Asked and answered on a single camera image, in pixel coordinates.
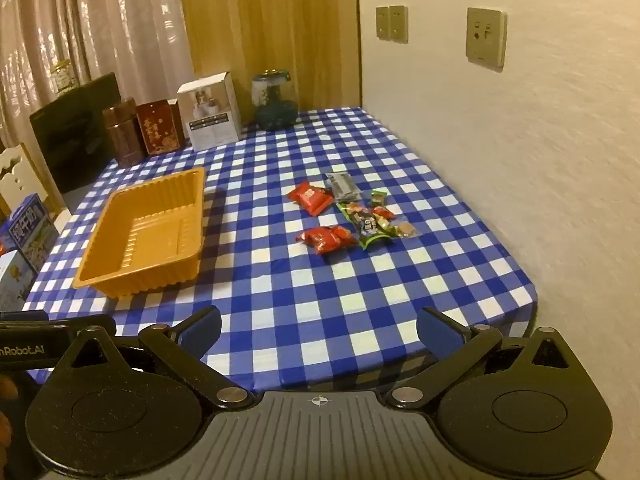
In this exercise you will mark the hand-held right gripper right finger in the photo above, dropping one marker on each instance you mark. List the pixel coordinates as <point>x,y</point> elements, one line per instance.
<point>440,332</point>

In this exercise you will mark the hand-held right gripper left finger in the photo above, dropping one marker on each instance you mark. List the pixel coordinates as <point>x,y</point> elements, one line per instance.
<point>200,332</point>

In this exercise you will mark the yellow green candy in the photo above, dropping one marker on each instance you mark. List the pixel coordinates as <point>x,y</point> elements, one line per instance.
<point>406,230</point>

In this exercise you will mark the orange plastic tray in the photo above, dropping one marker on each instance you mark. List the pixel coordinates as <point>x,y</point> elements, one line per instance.
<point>145,235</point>

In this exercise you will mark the long green snack packet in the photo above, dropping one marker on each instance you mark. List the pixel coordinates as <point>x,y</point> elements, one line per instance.
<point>366,226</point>

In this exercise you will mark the small red candy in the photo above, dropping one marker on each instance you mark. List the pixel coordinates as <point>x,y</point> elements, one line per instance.
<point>382,213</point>

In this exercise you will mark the dark red foil snack packet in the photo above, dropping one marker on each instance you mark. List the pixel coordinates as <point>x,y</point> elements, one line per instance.
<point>345,235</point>

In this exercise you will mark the green candy bar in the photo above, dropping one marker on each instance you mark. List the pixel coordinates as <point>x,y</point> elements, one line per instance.
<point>378,197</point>

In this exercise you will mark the clear seaweed snack packet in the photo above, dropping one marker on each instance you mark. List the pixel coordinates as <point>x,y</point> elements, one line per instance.
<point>350,195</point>
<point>340,181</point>

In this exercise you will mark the red pillow snack packet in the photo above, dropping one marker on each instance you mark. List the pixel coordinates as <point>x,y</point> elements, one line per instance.
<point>311,197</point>

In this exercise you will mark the person's left hand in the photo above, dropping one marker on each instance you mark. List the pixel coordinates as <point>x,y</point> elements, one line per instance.
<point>6,390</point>

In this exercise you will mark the light blue printed box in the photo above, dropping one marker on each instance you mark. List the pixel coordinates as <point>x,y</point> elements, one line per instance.
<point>15,280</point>

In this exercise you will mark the blue printed carton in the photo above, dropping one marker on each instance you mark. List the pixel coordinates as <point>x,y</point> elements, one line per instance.
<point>30,230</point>

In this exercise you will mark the blue white checked tablecloth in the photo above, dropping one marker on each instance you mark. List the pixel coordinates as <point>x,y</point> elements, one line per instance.
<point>310,300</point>

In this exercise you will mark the white wooden chair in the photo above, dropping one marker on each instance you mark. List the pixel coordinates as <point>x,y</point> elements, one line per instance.
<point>20,175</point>

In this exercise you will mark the red rectangular tin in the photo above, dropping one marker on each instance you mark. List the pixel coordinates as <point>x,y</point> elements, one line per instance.
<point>160,127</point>

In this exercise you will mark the black monitor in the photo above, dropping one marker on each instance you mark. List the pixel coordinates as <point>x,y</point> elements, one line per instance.
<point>75,135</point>

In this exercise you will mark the brown cylindrical tin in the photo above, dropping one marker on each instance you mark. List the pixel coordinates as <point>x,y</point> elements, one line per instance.
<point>122,132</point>

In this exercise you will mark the white printed carton box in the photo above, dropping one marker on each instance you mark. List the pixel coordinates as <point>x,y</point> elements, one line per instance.
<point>212,115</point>

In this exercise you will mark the glass jar with dark pebbles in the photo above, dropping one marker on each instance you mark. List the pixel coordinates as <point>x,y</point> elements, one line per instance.
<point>274,105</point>

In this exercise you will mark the small glass jar with label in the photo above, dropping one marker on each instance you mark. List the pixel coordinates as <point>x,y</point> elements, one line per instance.
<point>65,77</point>

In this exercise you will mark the sheer patterned curtain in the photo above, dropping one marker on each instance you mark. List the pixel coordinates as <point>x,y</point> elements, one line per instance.
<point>100,20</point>

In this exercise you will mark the beige wall socket plate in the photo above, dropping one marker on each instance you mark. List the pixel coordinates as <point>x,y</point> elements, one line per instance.
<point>485,37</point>

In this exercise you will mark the beige wall switch plate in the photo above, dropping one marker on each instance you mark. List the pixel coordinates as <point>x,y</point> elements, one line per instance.
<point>382,22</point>
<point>398,23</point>

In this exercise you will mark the wooden wall panel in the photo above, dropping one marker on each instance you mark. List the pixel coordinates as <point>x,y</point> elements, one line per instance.
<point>270,20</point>

